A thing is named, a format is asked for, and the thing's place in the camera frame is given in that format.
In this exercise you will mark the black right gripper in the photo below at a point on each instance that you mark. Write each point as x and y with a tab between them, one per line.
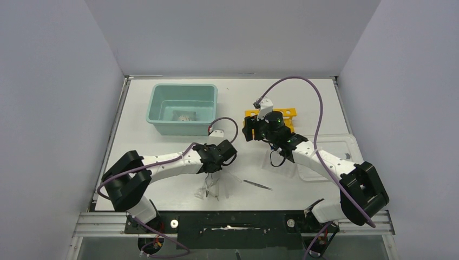
253	123

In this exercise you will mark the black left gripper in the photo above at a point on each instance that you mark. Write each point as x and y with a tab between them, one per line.
209	145

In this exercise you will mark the metal crucible tongs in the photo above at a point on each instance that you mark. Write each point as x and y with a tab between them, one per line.
210	177

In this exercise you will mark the metal tweezers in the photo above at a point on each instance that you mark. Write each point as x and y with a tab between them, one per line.
257	185

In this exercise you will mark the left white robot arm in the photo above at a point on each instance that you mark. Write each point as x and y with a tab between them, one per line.
124	184

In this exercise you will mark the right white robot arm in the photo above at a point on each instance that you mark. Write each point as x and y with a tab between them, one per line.
361	191

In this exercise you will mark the yellow test tube rack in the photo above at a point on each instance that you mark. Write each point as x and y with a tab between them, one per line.
288	113

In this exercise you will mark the small glass flask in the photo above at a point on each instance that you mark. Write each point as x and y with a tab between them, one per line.
200	193

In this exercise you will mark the teal plastic bin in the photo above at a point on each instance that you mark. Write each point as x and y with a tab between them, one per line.
167	97

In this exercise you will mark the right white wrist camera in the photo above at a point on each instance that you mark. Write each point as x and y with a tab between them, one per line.
264	106

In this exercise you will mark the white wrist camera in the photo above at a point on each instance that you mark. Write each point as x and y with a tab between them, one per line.
264	106
217	133

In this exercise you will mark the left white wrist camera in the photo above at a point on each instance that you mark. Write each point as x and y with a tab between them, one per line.
217	133

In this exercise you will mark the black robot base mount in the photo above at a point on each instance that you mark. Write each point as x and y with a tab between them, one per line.
188	231

